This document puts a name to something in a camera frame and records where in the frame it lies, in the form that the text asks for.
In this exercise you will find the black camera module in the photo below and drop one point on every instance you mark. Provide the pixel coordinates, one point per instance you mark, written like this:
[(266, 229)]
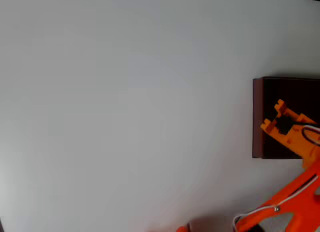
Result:
[(283, 124)]

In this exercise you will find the dark red open box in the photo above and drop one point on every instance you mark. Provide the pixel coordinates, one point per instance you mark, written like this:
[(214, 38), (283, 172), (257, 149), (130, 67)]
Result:
[(275, 91)]

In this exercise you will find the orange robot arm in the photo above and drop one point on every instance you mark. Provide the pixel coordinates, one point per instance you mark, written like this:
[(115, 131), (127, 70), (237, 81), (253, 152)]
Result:
[(295, 199)]

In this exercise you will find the orange robot base part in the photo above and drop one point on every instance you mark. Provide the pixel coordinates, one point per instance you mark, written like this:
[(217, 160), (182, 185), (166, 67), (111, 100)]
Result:
[(183, 228)]

